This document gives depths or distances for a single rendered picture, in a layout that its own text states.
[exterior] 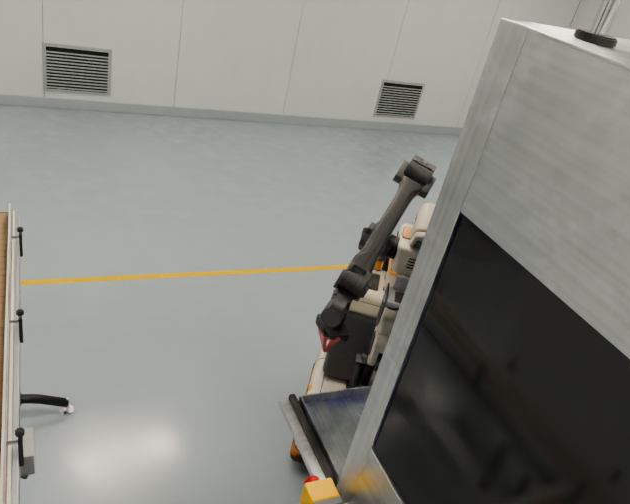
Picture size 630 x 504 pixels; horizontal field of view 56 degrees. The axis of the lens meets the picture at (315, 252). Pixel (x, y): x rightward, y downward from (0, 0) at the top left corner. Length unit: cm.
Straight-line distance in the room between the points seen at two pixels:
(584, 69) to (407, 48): 640
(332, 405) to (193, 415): 121
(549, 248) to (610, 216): 10
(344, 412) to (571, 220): 119
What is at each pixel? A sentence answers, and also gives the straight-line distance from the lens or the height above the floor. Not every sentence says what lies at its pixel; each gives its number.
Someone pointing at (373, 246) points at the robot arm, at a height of 143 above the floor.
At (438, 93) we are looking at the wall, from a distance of 768.
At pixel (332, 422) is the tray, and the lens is 184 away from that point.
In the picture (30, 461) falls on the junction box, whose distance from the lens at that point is 216.
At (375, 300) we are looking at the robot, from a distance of 257.
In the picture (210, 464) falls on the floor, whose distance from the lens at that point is 280.
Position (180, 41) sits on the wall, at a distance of 627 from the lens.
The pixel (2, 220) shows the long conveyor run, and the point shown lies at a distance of 252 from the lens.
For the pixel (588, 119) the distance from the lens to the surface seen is 85.
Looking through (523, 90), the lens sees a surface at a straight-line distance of 93.
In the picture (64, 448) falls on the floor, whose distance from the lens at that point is 286.
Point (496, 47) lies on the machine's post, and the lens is 99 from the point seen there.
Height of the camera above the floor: 219
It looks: 30 degrees down
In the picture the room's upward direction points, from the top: 14 degrees clockwise
